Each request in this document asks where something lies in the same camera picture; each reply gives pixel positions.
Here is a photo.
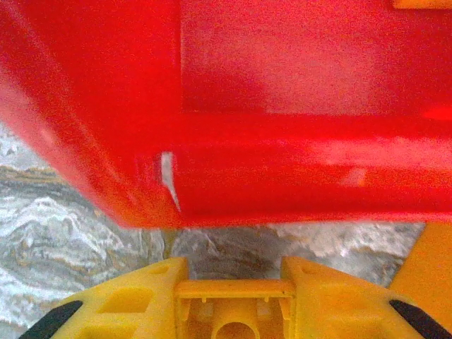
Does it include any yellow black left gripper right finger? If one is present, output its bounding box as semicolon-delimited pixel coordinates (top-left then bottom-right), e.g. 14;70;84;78
281;256;452;339

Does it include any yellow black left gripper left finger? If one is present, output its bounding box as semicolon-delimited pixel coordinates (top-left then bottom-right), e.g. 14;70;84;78
19;256;188;339

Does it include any red plastic bin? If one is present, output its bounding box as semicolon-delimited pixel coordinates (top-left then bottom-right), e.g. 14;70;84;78
0;0;452;230

